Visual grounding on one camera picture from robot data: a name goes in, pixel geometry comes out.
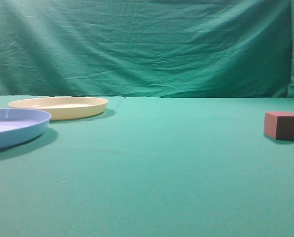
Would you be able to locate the blue plastic plate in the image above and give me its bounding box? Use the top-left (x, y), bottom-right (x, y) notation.
top-left (0, 108), bottom-right (52, 149)

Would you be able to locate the green backdrop cloth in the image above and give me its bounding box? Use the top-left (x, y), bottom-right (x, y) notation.
top-left (0, 0), bottom-right (294, 98)

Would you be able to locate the green table cloth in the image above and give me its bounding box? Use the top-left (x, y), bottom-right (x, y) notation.
top-left (0, 97), bottom-right (294, 237)

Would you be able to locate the red cube block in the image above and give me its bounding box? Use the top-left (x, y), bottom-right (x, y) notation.
top-left (263, 112), bottom-right (294, 141)

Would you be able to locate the yellow plastic plate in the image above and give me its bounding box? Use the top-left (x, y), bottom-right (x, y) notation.
top-left (8, 96), bottom-right (109, 120)

